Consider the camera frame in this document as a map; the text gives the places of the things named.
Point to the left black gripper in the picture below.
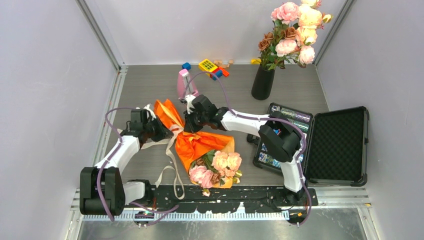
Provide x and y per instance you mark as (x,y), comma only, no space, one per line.
(163,132)

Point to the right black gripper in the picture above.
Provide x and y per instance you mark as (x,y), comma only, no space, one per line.
(191,126)

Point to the orange flower bouquet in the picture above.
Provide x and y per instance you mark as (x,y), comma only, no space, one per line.
(209,159)

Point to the cream printed ribbon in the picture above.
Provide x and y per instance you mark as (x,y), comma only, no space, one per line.
(178,185)

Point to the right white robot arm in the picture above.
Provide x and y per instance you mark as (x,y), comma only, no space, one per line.
(284,141)

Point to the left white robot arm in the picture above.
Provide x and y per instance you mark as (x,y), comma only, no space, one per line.
(102,191)

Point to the black vase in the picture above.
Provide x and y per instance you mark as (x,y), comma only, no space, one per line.
(263,83)

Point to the pink flowers in vase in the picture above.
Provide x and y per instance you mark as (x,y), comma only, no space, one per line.
(293,35)

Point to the pink metronome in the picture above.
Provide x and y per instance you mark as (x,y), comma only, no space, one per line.
(185,86)

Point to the red blue toy blocks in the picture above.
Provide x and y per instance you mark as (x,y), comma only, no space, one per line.
(218,73)

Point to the yellow toy block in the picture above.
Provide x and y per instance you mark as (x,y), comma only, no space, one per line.
(207,66)

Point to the blue toy block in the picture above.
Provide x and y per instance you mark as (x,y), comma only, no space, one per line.
(187,66)

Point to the wooden toy pieces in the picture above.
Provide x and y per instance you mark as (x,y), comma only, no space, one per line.
(223,64)

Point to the small yellow toy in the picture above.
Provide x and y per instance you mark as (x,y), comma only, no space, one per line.
(255,61)

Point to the black poker chip case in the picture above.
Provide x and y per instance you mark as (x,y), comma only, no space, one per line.
(336,152)

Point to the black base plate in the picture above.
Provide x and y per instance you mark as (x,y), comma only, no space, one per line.
(254,199)

